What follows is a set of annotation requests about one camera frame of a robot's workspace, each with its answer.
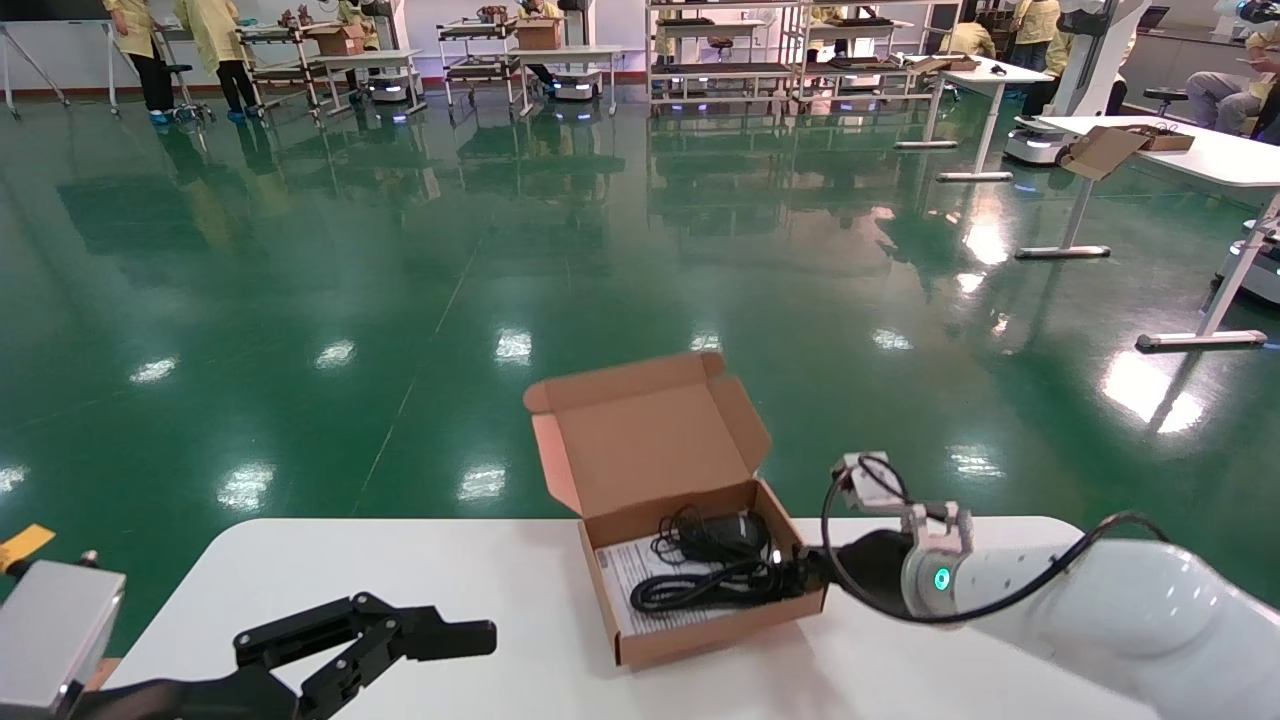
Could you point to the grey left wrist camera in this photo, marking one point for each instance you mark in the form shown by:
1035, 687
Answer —
50, 630

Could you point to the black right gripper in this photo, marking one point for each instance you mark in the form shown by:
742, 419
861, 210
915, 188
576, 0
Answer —
870, 570

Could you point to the metal rack cart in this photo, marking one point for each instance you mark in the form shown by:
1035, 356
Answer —
480, 68
270, 40

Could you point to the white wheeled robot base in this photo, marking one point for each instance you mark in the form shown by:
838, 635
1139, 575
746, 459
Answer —
388, 92
575, 88

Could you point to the person in yellow coat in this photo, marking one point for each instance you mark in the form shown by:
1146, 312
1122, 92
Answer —
215, 30
358, 12
540, 10
140, 30
968, 40
1040, 25

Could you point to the white column robot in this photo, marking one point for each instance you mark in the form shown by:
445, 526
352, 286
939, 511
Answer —
1095, 60

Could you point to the tall metal shelf rack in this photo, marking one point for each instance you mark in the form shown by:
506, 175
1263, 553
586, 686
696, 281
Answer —
720, 70
865, 65

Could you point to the brown cardboard storage box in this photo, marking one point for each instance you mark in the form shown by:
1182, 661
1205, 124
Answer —
650, 440

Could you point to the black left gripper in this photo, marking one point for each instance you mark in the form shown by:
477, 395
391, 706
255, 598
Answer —
200, 700

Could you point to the seated person in yellow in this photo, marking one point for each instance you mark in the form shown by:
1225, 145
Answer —
1215, 95

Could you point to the open brown cardboard box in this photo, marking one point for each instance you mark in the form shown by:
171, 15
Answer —
1100, 150

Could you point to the black display on stand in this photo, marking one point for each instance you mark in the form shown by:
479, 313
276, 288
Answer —
60, 10

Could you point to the flat brown cardboard piece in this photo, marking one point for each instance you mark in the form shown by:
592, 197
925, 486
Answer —
945, 64

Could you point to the black power adapter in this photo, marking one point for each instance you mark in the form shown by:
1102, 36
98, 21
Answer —
725, 535

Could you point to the white table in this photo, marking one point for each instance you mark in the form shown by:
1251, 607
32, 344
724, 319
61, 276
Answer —
1010, 75
570, 52
1220, 155
370, 58

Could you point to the black stool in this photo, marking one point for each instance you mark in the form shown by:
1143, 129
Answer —
1165, 96

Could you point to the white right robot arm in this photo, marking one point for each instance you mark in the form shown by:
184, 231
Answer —
1150, 620

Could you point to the white instruction sheet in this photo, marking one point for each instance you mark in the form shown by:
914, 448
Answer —
625, 570

